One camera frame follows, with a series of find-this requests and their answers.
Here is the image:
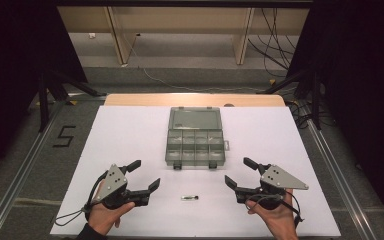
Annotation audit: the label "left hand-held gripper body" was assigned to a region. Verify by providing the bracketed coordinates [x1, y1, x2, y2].
[93, 163, 151, 211]

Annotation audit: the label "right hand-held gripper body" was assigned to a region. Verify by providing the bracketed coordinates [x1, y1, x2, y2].
[234, 163, 310, 211]

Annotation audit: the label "person's left hand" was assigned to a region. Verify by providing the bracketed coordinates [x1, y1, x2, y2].
[86, 181, 137, 236]

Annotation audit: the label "person's right hand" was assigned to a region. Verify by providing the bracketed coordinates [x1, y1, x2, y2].
[245, 188, 300, 240]

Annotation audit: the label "clear plastic compartment box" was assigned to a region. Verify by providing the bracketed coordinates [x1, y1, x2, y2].
[164, 106, 231, 171]

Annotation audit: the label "black metal stand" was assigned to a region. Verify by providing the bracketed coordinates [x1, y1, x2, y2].
[261, 66, 324, 132]
[37, 68, 108, 133]

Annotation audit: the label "dark curtain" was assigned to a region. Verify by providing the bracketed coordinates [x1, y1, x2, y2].
[0, 0, 89, 188]
[285, 0, 384, 234]

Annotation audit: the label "beige wooden desk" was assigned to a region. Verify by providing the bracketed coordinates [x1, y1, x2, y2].
[56, 6, 311, 66]

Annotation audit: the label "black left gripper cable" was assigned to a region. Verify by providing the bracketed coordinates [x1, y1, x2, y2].
[54, 169, 110, 228]

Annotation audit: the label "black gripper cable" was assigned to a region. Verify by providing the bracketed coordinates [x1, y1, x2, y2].
[54, 169, 110, 228]
[245, 193, 305, 229]

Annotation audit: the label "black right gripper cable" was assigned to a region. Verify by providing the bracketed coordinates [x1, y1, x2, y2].
[245, 193, 305, 229]

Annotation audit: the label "aluminium floor rail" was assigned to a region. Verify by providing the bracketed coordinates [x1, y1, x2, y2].
[303, 118, 378, 240]
[0, 99, 68, 240]

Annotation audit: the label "black floor cables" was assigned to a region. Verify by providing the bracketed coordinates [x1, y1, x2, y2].
[284, 96, 331, 130]

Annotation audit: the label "black hanging cables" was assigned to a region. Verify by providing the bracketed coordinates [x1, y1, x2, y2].
[247, 7, 298, 78]

